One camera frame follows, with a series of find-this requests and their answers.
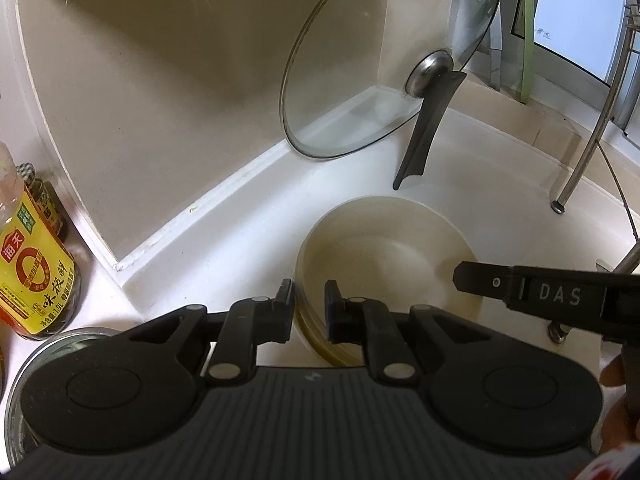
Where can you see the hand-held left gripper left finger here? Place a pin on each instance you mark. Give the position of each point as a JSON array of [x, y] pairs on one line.
[[285, 310]]

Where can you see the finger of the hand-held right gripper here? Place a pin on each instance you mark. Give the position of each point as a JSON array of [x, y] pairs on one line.
[[480, 277]]

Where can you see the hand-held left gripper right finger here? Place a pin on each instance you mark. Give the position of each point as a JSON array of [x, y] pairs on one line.
[[336, 310]]

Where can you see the cream bowl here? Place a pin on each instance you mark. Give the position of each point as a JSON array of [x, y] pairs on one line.
[[390, 240], [310, 320]]

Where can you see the stainless steel basin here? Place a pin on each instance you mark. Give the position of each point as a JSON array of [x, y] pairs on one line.
[[55, 347]]

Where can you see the person's right hand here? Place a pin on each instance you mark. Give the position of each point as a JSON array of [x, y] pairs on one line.
[[617, 400]]

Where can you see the steel kitchen knife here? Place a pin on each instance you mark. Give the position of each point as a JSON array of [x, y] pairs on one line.
[[496, 45]]

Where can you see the glass pot lid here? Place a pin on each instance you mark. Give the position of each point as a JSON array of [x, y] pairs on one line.
[[360, 75]]

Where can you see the green chopping board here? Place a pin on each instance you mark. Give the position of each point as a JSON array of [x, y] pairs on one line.
[[525, 35]]

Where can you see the dark lidded jar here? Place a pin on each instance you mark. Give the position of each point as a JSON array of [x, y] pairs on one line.
[[52, 210]]

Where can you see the window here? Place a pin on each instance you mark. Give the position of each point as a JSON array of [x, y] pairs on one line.
[[575, 15]]

